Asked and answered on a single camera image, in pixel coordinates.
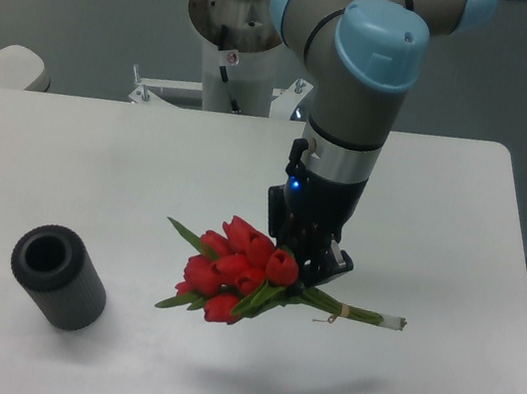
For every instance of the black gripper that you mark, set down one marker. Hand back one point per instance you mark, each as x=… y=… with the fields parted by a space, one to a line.
x=307 y=214

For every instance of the red tulip bouquet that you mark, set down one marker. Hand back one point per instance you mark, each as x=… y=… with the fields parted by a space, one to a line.
x=241 y=273

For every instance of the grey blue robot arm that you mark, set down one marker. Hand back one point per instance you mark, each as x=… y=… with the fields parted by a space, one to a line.
x=364 y=56

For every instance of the dark grey ribbed vase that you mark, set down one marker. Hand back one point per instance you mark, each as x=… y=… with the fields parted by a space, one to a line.
x=52 y=264

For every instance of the white chair backrest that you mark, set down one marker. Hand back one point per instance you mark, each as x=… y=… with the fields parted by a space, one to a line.
x=22 y=69

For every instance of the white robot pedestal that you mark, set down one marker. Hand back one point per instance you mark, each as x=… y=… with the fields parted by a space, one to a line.
x=240 y=49

